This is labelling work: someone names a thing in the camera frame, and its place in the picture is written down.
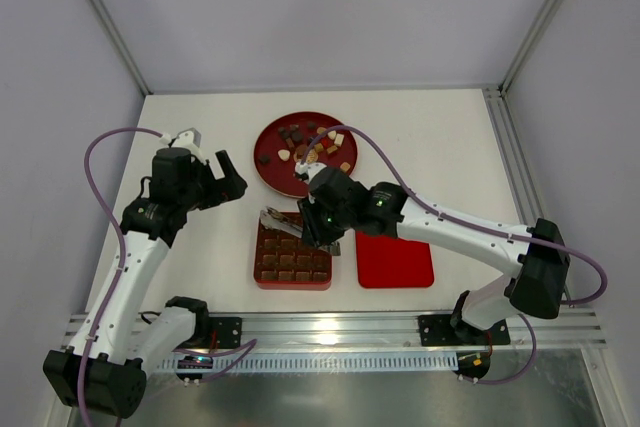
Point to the left black mount plate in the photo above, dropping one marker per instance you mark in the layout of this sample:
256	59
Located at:
226	333

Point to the black mount plate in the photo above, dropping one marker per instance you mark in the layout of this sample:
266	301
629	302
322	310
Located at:
435	330
226	333

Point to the aluminium rail frame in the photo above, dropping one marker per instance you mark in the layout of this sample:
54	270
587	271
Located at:
354	342

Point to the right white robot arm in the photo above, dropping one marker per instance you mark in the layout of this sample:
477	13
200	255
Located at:
531	260

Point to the right black mount plate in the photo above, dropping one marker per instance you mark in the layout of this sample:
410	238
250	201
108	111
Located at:
435	330

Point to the white cube chocolate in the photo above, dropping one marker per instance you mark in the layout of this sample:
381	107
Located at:
339	139

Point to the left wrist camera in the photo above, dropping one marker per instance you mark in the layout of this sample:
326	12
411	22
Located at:
189	139

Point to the red chocolate box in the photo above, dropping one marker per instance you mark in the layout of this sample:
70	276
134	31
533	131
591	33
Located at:
284	262

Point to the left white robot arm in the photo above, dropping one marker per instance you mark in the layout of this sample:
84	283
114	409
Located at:
105	368

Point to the metal tongs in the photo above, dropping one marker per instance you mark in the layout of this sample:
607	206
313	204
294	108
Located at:
272	219

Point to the round brown chocolate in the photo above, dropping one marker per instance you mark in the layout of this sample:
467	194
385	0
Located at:
302	150

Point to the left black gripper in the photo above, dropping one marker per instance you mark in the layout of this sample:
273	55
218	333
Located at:
211	188

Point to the red box lid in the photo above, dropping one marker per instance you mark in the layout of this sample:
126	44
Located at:
388	263

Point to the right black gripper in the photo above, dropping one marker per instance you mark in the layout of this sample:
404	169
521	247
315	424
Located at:
310	225

